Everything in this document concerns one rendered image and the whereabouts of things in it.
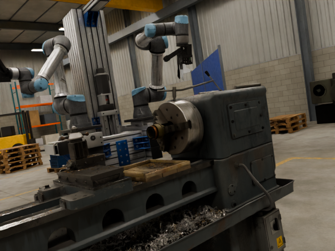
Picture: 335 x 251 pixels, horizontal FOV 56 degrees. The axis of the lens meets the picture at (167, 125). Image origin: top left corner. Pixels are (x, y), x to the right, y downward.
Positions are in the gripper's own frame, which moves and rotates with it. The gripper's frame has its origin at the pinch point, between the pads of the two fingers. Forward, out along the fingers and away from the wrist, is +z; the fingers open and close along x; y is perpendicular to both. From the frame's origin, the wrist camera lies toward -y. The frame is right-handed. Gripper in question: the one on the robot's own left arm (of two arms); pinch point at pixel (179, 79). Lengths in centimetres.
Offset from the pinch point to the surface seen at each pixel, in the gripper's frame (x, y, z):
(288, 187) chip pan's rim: 4, 70, 74
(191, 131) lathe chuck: -14.4, 3.4, 27.9
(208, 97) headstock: -6.1, 15.4, 10.5
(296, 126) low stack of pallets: 670, 426, 177
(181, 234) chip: -46, -8, 72
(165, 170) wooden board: -32, -13, 43
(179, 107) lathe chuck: -9.6, -1.9, 15.2
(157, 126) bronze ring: -10.8, -15.0, 24.7
